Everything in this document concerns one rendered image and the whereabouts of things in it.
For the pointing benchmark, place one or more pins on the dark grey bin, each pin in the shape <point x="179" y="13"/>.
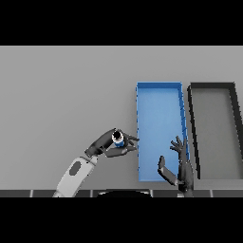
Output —
<point x="215" y="133"/>

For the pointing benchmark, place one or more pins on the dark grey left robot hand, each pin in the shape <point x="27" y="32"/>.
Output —
<point x="102" y="142"/>

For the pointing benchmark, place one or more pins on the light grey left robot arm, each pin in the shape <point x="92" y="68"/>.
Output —
<point x="74" y="177"/>

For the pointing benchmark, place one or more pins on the blue bin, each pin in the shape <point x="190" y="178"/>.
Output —
<point x="159" y="133"/>

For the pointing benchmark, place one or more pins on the blue pipe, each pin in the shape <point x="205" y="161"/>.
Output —
<point x="118" y="138"/>

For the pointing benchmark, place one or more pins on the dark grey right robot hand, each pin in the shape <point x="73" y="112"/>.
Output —
<point x="185" y="172"/>

